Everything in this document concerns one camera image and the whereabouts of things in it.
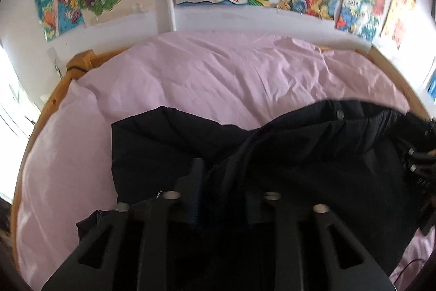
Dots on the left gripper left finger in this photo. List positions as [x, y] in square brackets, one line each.
[125, 248]

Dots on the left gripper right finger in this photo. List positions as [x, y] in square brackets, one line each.
[307, 249]

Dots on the black puffer jacket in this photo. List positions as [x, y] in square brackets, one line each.
[346, 154]

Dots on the pale orange drawing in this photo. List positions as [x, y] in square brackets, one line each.
[396, 21]

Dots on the pink bed sheet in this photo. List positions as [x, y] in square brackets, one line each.
[233, 79]

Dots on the wooden bed frame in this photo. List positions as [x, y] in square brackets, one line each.
[88, 60]

